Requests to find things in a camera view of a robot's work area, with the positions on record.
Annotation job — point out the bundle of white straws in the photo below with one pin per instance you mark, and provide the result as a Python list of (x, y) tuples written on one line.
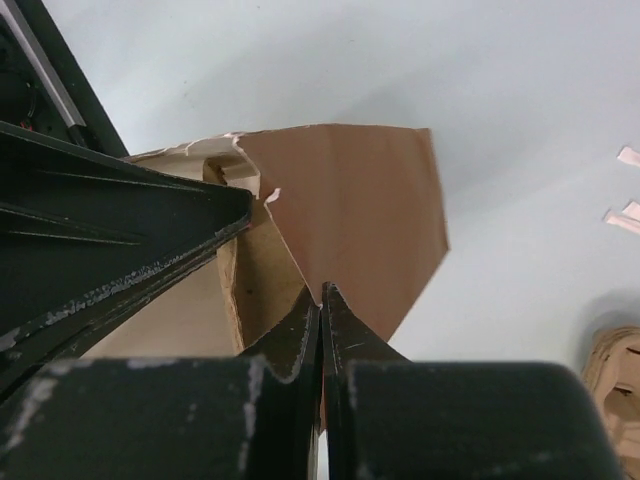
[(623, 211)]

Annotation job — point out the brown cardboard cup carrier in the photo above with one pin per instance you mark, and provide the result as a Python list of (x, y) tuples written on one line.
[(611, 374)]

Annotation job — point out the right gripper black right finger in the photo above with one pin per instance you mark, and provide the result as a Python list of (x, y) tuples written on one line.
[(390, 418)]

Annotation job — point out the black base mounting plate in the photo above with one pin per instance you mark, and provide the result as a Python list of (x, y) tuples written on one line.
[(43, 88)]

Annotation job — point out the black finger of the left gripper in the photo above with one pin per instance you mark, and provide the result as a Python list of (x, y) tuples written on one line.
[(87, 239)]

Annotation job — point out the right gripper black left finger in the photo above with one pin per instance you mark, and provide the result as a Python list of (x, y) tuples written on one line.
[(252, 416)]

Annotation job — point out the brown paper takeout bag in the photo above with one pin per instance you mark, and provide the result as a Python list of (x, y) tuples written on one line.
[(356, 206)]

